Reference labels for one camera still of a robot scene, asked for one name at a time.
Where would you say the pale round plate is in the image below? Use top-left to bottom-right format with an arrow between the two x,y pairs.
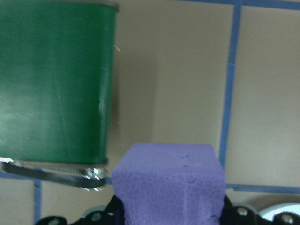
248,200 -> 300,221

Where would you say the purple foam block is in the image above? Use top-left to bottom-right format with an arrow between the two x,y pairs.
112,142 -> 227,225

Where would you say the green conveyor belt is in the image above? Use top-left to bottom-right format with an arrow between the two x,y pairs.
0,0 -> 120,191

